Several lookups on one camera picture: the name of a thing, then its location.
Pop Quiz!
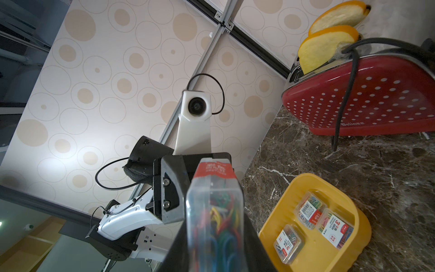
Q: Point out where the yellow toast slice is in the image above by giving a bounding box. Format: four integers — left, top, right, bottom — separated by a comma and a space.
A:
298, 26, 359, 74
308, 1, 372, 36

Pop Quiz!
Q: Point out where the red toaster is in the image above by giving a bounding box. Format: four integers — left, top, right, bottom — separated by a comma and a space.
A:
281, 0, 435, 137

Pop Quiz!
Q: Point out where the black toaster power cord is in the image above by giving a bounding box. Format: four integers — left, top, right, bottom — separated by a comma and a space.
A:
331, 37, 435, 153

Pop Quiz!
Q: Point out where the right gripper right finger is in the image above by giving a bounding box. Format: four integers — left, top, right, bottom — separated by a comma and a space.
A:
244, 211, 275, 272

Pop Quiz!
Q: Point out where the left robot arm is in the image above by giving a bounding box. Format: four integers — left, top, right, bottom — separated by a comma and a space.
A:
85, 136, 231, 262

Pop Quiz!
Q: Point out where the yellow toast slice rear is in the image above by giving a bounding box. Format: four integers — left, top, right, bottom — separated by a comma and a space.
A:
308, 1, 372, 36

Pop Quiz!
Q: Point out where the yellow toast slice front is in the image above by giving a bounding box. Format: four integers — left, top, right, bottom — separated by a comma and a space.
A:
298, 26, 359, 74

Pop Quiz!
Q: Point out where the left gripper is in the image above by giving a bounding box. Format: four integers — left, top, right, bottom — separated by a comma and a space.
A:
153, 153, 232, 224

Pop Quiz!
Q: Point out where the paper clip box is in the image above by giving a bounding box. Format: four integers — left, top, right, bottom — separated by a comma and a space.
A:
295, 192, 328, 230
186, 158, 246, 272
274, 224, 305, 265
316, 208, 354, 249

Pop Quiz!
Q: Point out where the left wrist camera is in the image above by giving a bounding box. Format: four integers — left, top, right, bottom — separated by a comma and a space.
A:
174, 90, 212, 155

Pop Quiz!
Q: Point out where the yellow storage tray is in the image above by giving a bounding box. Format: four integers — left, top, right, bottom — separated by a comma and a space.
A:
259, 173, 372, 272

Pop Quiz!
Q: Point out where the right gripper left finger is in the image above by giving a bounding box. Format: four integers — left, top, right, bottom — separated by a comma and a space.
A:
157, 224, 189, 272

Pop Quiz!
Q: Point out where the left aluminium rail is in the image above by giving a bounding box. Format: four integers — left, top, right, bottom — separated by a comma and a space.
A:
95, 1, 237, 272

